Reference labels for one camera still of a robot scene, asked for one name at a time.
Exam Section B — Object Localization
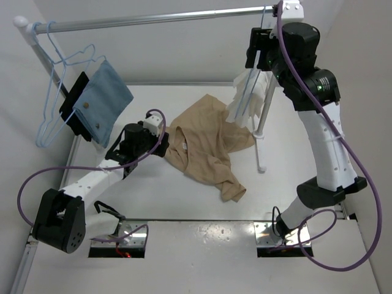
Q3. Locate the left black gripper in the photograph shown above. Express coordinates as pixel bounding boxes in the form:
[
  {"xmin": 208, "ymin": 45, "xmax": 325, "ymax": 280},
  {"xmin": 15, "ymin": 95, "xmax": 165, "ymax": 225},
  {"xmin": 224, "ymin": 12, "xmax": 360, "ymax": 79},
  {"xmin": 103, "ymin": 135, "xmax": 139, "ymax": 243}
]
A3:
[{"xmin": 134, "ymin": 121, "xmax": 168, "ymax": 157}]

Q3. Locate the beige t shirt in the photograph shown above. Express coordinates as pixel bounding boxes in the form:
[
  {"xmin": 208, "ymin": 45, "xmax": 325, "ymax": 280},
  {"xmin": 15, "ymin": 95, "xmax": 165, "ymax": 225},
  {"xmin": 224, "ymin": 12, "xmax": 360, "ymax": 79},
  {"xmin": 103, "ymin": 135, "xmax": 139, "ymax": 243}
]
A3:
[{"xmin": 165, "ymin": 94, "xmax": 254, "ymax": 202}]

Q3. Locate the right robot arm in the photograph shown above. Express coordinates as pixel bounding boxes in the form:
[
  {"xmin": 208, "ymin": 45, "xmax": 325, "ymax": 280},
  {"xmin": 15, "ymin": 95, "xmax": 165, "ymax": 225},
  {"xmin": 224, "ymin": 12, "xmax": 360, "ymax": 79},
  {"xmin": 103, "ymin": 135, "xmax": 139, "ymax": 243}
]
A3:
[{"xmin": 246, "ymin": 22, "xmax": 368, "ymax": 245}]

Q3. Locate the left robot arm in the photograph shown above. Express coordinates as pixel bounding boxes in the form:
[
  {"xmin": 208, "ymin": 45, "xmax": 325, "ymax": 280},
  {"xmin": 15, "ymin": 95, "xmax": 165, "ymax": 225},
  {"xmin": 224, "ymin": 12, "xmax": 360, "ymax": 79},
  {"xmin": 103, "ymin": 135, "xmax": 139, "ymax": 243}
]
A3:
[{"xmin": 32, "ymin": 115, "xmax": 168, "ymax": 254}]

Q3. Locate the blue hanger far left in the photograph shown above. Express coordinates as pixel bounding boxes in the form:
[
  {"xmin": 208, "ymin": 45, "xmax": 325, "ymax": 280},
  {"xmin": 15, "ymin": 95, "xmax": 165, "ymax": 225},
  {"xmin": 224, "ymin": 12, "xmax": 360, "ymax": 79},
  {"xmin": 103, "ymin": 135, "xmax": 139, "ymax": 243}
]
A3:
[{"xmin": 33, "ymin": 21, "xmax": 96, "ymax": 148}]

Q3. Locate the blue hanger holding denim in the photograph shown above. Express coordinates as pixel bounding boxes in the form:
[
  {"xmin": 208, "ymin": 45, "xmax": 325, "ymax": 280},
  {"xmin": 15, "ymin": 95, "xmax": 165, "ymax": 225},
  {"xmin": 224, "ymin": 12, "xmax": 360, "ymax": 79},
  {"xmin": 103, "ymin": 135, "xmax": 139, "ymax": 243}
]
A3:
[{"xmin": 45, "ymin": 20, "xmax": 107, "ymax": 148}]

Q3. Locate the white fluffy towel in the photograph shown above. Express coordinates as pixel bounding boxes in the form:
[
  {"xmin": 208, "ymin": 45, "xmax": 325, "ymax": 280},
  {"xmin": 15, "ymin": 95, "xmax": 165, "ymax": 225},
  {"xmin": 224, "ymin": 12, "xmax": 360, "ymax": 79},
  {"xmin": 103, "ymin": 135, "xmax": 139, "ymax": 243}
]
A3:
[{"xmin": 226, "ymin": 69, "xmax": 270, "ymax": 128}]

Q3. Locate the blue denim cloth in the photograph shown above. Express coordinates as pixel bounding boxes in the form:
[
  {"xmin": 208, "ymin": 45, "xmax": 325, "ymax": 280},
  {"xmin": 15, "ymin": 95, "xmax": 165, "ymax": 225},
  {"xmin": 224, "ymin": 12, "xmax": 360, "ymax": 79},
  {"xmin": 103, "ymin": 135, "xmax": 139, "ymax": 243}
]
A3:
[{"xmin": 73, "ymin": 60, "xmax": 134, "ymax": 148}]

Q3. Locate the black cloth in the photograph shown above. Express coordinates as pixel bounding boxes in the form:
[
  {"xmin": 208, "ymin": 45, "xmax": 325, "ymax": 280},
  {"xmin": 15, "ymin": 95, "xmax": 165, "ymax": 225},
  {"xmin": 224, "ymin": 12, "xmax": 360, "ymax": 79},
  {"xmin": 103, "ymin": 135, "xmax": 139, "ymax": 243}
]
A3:
[{"xmin": 59, "ymin": 72, "xmax": 92, "ymax": 142}]

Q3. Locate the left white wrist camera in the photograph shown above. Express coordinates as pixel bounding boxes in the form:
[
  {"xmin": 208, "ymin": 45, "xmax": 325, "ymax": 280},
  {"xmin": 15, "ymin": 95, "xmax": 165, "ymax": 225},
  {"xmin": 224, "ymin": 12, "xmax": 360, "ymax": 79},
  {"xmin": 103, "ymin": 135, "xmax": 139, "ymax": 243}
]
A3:
[{"xmin": 143, "ymin": 111, "xmax": 164, "ymax": 137}]

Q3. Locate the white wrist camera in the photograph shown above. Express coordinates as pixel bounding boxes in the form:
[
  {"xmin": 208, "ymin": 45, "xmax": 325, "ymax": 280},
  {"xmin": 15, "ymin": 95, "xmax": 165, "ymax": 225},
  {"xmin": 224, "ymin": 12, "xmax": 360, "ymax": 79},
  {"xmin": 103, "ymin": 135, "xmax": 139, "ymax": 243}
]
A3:
[
  {"xmin": 274, "ymin": 1, "xmax": 304, "ymax": 23},
  {"xmin": 143, "ymin": 111, "xmax": 164, "ymax": 137}
]

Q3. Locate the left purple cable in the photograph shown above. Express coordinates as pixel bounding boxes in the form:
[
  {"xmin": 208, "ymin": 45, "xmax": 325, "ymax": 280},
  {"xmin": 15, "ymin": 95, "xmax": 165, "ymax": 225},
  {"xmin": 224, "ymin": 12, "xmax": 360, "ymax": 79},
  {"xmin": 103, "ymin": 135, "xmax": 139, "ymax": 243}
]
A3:
[{"xmin": 17, "ymin": 108, "xmax": 168, "ymax": 243}]

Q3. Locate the purple cable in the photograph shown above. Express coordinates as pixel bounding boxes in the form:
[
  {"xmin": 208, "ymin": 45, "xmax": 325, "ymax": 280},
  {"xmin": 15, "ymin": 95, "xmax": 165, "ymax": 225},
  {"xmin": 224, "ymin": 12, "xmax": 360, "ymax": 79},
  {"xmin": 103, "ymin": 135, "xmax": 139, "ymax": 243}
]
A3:
[
  {"xmin": 17, "ymin": 108, "xmax": 168, "ymax": 243},
  {"xmin": 266, "ymin": 1, "xmax": 383, "ymax": 272}
]

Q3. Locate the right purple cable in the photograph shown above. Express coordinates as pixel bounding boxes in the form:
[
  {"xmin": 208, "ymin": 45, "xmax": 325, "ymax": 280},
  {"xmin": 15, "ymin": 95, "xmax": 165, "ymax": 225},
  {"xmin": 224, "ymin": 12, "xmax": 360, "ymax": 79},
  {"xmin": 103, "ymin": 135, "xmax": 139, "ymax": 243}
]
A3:
[{"xmin": 266, "ymin": 1, "xmax": 383, "ymax": 272}]

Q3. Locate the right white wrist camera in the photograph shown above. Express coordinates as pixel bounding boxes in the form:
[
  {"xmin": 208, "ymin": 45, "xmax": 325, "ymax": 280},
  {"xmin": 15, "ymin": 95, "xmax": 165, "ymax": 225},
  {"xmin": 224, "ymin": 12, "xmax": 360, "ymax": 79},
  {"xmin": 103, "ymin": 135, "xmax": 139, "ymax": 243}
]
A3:
[{"xmin": 274, "ymin": 1, "xmax": 304, "ymax": 23}]

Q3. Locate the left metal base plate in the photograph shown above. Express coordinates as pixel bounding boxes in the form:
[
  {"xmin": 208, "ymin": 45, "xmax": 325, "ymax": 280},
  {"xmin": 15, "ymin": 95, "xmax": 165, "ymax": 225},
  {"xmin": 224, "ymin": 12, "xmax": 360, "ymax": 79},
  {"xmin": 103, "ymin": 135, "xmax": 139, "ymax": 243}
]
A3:
[{"xmin": 91, "ymin": 220, "xmax": 149, "ymax": 249}]

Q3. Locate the metal base plate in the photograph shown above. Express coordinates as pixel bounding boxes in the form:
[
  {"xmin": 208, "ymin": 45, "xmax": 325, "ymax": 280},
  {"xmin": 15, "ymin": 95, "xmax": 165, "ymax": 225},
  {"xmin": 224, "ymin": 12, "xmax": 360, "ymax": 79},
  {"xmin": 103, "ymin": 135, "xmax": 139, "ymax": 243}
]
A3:
[
  {"xmin": 254, "ymin": 221, "xmax": 299, "ymax": 249},
  {"xmin": 91, "ymin": 220, "xmax": 149, "ymax": 249}
]

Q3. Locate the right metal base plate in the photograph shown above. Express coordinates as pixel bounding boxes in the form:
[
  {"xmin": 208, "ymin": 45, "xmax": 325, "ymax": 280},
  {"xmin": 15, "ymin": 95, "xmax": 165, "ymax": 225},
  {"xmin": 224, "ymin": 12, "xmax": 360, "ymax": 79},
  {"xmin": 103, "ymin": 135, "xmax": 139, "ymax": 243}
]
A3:
[{"xmin": 254, "ymin": 221, "xmax": 299, "ymax": 249}]

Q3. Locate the white clothes rack frame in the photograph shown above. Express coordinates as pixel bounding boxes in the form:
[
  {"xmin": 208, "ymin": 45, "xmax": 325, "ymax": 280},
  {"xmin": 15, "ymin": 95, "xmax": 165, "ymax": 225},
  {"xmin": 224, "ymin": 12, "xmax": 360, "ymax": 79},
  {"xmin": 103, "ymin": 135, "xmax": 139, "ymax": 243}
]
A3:
[{"xmin": 12, "ymin": 0, "xmax": 306, "ymax": 174}]

